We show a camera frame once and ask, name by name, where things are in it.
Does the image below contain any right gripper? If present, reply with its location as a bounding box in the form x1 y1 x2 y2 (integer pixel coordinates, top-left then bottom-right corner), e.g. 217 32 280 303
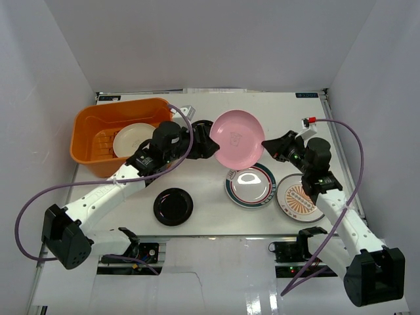
262 131 312 176

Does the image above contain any pink plate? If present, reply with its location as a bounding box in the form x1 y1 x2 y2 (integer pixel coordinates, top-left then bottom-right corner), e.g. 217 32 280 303
209 110 265 170

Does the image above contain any green rimmed white plate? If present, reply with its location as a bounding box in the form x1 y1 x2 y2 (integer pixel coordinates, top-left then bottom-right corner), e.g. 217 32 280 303
224 163 277 209

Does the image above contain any orange sunburst plate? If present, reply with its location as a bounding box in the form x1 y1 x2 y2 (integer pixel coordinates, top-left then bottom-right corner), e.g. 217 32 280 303
276 173 324 223

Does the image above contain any black plate front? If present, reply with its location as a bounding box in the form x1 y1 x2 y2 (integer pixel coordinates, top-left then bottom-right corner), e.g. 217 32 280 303
153 188 194 226

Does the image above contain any black plate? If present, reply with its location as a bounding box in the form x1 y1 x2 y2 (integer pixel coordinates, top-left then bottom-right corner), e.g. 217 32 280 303
192 119 213 129
153 188 194 226

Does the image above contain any white plain plate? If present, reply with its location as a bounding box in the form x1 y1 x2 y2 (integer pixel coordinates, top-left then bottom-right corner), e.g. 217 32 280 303
113 123 155 158

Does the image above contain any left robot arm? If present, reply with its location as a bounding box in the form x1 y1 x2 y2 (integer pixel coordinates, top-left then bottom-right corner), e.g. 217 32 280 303
41 120 219 270

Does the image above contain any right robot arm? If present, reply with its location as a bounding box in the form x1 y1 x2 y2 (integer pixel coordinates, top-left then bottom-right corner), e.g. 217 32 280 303
262 131 405 307

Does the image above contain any orange plastic bin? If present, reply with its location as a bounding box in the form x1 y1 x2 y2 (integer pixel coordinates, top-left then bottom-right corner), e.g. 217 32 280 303
70 98 172 178

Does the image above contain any black plate rear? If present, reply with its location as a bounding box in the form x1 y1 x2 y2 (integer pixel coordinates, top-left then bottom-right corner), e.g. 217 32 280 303
192 119 213 129

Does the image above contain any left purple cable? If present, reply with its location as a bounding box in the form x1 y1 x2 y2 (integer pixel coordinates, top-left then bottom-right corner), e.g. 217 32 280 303
14 104 194 276

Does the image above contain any purple cable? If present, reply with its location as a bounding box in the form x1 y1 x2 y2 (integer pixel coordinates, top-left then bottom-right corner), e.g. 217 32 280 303
14 104 194 276
280 118 364 297

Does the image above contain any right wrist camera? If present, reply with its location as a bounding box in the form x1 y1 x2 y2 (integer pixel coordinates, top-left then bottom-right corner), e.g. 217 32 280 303
295 117 317 141

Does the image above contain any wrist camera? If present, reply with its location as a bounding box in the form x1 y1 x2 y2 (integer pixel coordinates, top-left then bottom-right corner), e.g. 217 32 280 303
171 105 196 121
295 117 317 141

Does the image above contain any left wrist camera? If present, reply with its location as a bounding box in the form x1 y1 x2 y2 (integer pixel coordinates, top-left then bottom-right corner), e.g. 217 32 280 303
171 105 196 121

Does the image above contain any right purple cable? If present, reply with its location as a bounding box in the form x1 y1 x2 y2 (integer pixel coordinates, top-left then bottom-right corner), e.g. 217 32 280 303
280 118 364 297

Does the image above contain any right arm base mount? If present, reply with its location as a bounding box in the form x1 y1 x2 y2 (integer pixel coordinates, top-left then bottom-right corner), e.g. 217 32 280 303
268 226 327 279

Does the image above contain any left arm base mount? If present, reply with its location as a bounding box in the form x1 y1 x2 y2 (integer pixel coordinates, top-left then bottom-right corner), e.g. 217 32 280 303
96 242 165 276

